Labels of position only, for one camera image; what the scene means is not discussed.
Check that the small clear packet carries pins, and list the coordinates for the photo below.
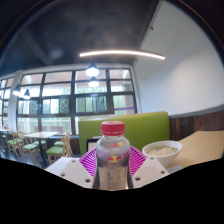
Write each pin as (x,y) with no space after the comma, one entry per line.
(175,168)

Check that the long curved strip light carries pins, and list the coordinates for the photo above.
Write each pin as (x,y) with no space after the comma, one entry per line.
(123,52)

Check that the green upholstered bench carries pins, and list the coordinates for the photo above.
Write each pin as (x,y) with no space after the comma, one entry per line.
(146,128)

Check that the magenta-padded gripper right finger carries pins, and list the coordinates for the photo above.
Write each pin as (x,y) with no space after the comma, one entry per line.
(149,171)

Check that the white bowl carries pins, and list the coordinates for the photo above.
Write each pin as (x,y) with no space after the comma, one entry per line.
(163,156)

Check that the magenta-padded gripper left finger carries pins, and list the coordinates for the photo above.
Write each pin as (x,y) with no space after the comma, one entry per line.
(71,173)

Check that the wooden dining table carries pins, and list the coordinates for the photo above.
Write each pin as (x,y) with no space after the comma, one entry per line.
(40,134)

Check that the group of pendant lamps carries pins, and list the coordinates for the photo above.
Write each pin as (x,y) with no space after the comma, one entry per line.
(92,71)

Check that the group of green-seated wooden chairs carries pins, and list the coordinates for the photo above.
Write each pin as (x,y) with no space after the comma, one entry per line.
(55,150)

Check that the clear red-capped drink bottle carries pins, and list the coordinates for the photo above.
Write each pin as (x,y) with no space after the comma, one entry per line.
(112,160)

